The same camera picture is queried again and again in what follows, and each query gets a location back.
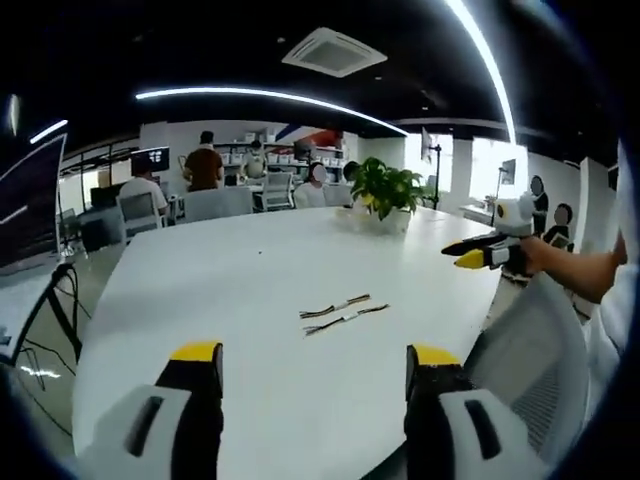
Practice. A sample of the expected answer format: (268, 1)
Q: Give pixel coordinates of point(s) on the white storage shelving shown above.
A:
(285, 159)

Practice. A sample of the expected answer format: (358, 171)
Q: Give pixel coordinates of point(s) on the white ceiling light strip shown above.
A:
(150, 95)
(511, 127)

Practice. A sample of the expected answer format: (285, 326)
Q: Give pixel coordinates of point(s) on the ceiling air conditioner vent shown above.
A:
(335, 52)

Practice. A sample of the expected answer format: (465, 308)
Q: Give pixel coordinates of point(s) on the side desk with black legs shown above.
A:
(20, 285)

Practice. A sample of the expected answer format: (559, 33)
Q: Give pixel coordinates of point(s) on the black tripod with screen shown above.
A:
(427, 145)

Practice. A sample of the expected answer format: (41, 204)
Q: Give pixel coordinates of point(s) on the grey mesh office chair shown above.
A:
(530, 345)

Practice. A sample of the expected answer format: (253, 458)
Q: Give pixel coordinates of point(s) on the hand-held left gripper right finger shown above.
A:
(450, 440)

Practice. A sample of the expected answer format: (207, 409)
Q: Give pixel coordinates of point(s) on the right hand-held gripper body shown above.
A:
(522, 215)

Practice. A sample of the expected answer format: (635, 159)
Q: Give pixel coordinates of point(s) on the green potted plant white pot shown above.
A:
(387, 187)

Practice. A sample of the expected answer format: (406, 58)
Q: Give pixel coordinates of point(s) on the black stand with screen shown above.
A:
(509, 172)

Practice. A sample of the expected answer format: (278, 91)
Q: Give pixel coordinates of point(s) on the wall screen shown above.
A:
(150, 157)

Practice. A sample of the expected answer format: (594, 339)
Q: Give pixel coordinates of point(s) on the person's right hand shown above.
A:
(540, 255)

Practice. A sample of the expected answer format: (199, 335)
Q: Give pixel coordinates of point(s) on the dark computer monitor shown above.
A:
(30, 200)

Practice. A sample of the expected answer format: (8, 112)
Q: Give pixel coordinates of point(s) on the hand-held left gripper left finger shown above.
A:
(165, 440)

